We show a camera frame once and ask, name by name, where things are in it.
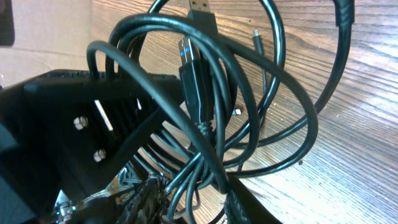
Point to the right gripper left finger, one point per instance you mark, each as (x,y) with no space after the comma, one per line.
(148,205)

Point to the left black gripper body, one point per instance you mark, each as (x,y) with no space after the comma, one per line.
(69,145)

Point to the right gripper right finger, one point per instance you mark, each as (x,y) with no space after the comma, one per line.
(242,207)

